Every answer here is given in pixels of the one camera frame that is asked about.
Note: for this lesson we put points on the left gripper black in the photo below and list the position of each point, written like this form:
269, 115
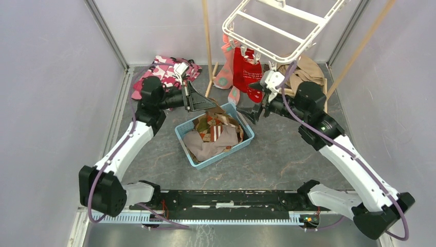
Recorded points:
196, 101

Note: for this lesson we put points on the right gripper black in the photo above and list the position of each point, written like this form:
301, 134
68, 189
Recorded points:
253, 112

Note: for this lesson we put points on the red sock white stars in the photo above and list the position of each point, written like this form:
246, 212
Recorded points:
252, 73

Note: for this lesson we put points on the red sock white trim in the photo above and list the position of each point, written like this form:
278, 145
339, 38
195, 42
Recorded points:
238, 67

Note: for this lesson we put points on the pink sock green patches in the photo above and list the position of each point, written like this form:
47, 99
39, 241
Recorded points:
224, 78

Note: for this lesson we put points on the white clip hanger frame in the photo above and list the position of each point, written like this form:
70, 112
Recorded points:
280, 31

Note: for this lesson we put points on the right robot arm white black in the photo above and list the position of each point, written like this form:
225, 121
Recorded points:
374, 206

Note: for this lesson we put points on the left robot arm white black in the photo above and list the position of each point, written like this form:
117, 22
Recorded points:
100, 187

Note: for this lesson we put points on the wooden hanger stand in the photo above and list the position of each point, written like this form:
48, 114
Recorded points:
215, 12

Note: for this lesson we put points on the brown beige socks pile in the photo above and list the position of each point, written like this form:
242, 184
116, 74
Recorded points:
210, 137

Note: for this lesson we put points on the blue plastic basket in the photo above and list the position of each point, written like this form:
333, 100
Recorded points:
187, 126

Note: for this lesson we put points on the pink camouflage cloth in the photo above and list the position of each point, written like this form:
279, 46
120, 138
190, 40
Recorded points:
166, 73

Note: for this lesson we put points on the beige cloth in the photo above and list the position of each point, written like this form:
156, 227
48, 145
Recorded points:
306, 70

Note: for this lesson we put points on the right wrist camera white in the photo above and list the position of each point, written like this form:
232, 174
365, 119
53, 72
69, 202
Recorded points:
271, 83

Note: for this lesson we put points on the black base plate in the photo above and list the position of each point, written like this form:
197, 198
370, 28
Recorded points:
232, 204

